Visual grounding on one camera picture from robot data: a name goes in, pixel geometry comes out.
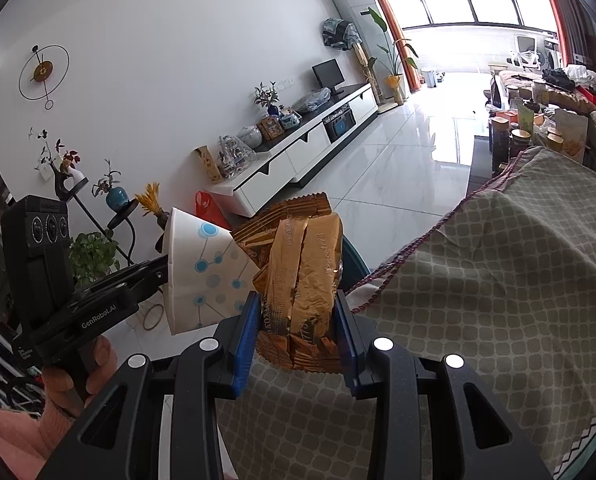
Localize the plant in small blue vase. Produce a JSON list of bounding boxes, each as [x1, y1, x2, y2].
[[254, 81, 281, 117]]

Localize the green leafy potted plant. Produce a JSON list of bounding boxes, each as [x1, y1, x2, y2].
[[67, 230, 125, 288]]

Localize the clear plastic bag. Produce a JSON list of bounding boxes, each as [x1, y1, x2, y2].
[[294, 87, 331, 113]]

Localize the tall plant in yellow pot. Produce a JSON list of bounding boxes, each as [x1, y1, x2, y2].
[[367, 7, 420, 104]]

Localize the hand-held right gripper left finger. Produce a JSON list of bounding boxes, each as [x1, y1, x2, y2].
[[40, 291, 262, 480]]

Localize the green grey patterned tablecloth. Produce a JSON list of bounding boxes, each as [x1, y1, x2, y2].
[[217, 145, 596, 480]]

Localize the white black TV cabinet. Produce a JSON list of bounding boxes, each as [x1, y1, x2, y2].
[[198, 82, 380, 218]]

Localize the brown ring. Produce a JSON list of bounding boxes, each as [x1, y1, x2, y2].
[[143, 304, 165, 332]]

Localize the yellow wheat stalks in vase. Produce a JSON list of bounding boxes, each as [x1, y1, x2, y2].
[[134, 182, 171, 228]]

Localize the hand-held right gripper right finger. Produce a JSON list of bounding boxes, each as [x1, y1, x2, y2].
[[334, 295, 554, 480]]

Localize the wooden picture frame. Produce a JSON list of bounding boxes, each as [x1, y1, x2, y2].
[[256, 116, 285, 142]]

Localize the black metal plant stand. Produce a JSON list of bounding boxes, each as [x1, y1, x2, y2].
[[53, 175, 139, 268]]

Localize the white ceramic jar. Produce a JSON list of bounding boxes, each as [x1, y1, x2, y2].
[[238, 125, 264, 150]]

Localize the white office chair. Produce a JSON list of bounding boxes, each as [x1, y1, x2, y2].
[[507, 35, 543, 70]]

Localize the plant in teal vase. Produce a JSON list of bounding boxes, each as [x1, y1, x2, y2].
[[92, 159, 129, 212]]

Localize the red plastic bag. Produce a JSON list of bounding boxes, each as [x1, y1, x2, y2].
[[194, 190, 235, 232]]

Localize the white blue-dotted paper cup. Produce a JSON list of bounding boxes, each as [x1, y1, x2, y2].
[[162, 206, 260, 337]]

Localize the dark coffee table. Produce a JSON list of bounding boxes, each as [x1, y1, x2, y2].
[[470, 77, 596, 181]]

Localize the round wall clock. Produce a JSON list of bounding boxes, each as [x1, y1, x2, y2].
[[18, 44, 71, 111]]

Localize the yellow cardboard box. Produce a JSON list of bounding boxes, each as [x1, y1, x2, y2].
[[194, 146, 224, 184]]

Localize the kraft paper bag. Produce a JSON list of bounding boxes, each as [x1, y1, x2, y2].
[[553, 108, 590, 161]]

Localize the person's left forearm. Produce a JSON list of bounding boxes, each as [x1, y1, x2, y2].
[[0, 400, 79, 480]]

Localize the pile of clothing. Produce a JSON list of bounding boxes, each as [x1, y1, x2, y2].
[[543, 62, 596, 93]]

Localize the white vase with twigs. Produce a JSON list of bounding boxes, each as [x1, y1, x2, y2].
[[28, 127, 90, 192]]

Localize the black monitor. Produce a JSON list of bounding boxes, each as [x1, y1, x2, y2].
[[311, 58, 346, 97]]

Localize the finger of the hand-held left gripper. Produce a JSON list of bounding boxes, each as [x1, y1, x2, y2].
[[120, 255, 171, 306]]

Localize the orange curtain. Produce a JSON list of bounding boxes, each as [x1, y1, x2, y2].
[[529, 0, 575, 68], [354, 0, 423, 93]]

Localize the group of glass jars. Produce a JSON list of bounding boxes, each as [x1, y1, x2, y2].
[[490, 80, 566, 161]]

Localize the person's left hand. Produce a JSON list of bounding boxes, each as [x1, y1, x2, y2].
[[42, 335, 120, 418]]

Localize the glass ornament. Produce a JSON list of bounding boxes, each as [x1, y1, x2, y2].
[[218, 135, 257, 179]]

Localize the teal trash bin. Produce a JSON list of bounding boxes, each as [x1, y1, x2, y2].
[[339, 237, 374, 293]]

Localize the white standing air conditioner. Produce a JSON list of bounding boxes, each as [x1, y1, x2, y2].
[[330, 0, 410, 107]]

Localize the cloth covered standing fan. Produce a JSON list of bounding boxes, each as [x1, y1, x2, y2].
[[322, 17, 385, 107]]

